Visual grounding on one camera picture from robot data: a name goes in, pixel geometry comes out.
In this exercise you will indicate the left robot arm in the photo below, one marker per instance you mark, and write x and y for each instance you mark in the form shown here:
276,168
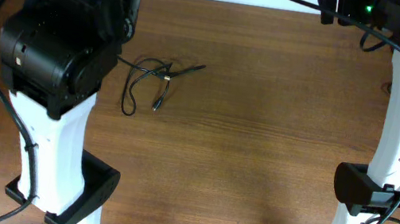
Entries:
55,56

